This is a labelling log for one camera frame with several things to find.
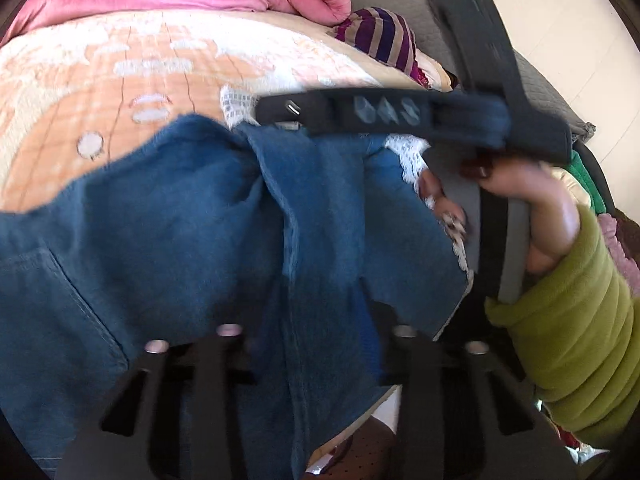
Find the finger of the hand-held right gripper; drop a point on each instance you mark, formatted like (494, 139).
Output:
(325, 112)

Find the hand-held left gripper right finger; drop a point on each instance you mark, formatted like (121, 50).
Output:
(382, 330)

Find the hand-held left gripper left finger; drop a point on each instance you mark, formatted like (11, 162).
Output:
(220, 362)

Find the blue denim pants lace hem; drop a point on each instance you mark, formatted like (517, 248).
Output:
(165, 235)

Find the person's right forearm green sleeve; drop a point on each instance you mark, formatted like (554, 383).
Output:
(580, 340)

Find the person's right hand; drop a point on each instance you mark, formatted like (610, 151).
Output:
(547, 215)

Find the cream yellow cloth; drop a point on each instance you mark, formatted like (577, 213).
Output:
(434, 74)

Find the purple striped cloth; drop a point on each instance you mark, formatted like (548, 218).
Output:
(385, 35)

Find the brown dotted cloth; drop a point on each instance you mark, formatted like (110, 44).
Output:
(367, 447)

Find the pile of folded clothes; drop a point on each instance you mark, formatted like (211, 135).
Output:
(607, 210)

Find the orange plaid fleece blanket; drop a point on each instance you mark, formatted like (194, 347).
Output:
(100, 85)

